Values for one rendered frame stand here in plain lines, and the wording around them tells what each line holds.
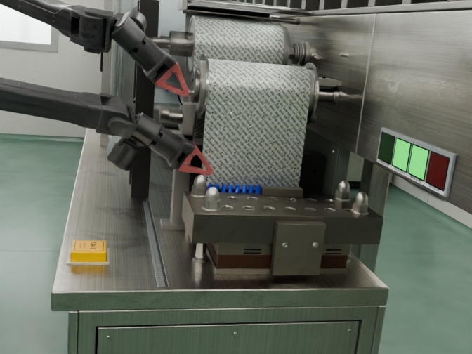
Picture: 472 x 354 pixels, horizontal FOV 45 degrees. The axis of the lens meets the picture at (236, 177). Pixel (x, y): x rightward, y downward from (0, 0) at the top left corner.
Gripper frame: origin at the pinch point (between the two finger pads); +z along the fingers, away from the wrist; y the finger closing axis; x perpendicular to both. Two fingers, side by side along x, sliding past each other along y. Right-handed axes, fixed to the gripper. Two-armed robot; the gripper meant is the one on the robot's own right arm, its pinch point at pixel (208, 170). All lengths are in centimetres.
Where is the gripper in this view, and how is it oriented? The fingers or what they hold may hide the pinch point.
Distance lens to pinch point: 128.2
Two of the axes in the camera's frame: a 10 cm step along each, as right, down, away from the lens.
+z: 8.0, 5.2, 3.1
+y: 2.1, 2.5, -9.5
